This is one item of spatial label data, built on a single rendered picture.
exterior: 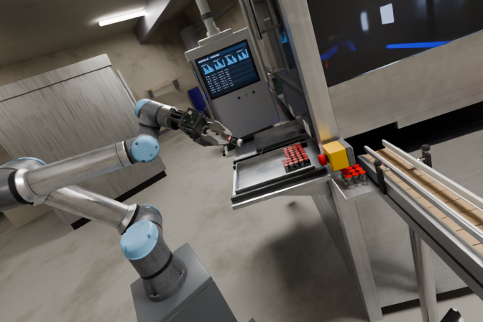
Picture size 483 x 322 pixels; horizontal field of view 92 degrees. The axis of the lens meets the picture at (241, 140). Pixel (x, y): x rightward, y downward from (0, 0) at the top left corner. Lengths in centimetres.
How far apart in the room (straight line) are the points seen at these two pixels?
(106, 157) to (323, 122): 69
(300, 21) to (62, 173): 79
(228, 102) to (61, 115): 268
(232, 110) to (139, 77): 615
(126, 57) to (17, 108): 434
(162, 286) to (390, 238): 91
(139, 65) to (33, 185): 717
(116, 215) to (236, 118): 117
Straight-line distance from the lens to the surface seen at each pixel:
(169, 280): 93
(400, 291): 150
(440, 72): 100
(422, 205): 73
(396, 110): 95
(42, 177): 81
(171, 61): 810
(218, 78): 179
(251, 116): 185
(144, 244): 84
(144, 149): 72
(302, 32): 79
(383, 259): 130
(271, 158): 121
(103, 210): 96
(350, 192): 86
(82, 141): 398
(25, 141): 404
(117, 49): 787
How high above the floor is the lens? 141
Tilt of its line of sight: 19 degrees down
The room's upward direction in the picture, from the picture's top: 22 degrees counter-clockwise
